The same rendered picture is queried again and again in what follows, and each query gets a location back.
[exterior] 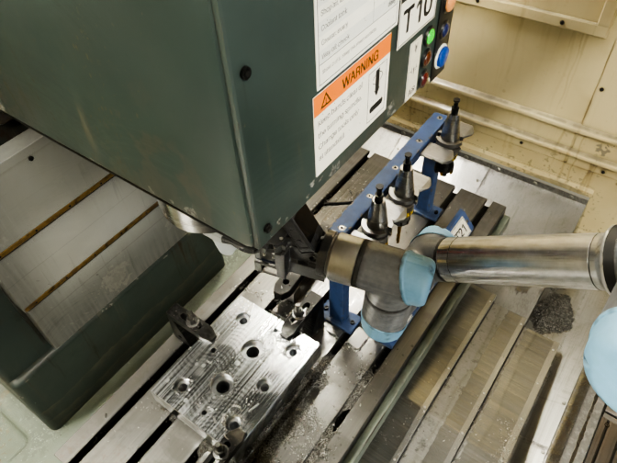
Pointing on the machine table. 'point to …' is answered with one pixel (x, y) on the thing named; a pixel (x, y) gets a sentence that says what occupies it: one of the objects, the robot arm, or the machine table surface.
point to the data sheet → (348, 32)
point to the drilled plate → (277, 394)
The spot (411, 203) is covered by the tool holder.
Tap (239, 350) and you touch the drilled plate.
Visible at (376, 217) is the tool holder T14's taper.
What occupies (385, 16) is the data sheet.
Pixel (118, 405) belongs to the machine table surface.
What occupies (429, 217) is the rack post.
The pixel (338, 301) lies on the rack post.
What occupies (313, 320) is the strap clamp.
